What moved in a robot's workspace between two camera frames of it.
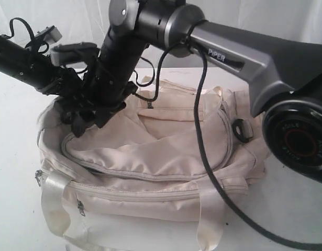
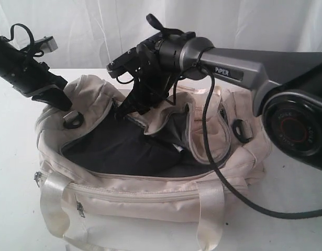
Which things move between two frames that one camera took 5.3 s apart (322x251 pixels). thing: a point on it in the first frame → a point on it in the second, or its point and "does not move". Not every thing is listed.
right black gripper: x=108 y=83 → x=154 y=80
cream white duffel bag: x=136 y=183 does not move
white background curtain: x=84 y=23 does not move
